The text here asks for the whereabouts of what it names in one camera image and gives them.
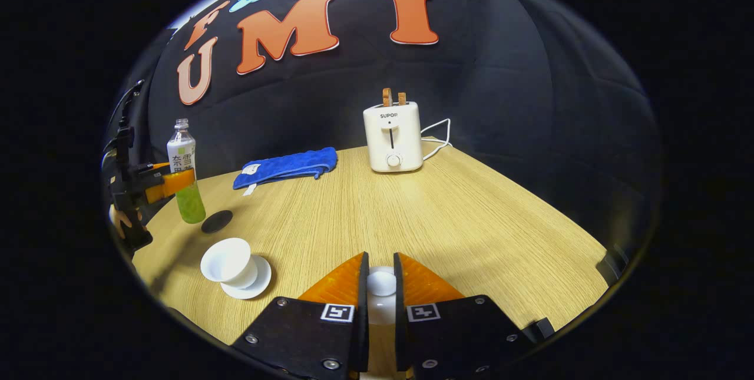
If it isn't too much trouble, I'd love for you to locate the clear water bottle green drink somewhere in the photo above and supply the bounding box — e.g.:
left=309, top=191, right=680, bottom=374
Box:
left=167, top=118, right=207, bottom=224

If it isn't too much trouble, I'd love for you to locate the black backdrop cloth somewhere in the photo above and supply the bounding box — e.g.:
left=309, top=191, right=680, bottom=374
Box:
left=103, top=0, right=660, bottom=257

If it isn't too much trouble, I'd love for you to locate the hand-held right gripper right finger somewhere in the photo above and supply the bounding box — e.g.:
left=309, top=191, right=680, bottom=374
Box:
left=393, top=252, right=531, bottom=380

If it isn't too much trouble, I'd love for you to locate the white saucer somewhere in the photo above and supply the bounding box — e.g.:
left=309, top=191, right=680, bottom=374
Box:
left=220, top=255, right=273, bottom=300

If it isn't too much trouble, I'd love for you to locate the white teacup lid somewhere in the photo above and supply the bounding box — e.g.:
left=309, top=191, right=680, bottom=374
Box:
left=366, top=266, right=398, bottom=326

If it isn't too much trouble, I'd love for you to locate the dark round coaster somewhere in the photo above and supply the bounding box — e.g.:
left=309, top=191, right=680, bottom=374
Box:
left=201, top=210, right=233, bottom=234

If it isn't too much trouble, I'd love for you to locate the blue towel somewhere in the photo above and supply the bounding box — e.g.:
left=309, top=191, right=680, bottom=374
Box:
left=233, top=146, right=338, bottom=192

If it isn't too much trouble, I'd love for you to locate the black table edge bracket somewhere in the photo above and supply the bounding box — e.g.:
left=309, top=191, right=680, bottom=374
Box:
left=521, top=318, right=555, bottom=343
left=596, top=246, right=625, bottom=280

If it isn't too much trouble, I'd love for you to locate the white toaster cable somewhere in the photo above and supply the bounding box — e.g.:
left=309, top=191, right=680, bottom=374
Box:
left=421, top=118, right=452, bottom=161

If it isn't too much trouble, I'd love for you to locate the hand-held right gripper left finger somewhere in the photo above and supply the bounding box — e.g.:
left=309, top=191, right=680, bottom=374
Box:
left=233, top=252, right=370, bottom=380

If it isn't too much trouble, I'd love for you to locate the white toaster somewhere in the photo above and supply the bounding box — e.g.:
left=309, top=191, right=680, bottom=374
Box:
left=363, top=101, right=424, bottom=173

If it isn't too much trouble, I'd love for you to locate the white teacup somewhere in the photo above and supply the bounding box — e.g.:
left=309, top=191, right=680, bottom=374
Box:
left=200, top=237, right=259, bottom=289

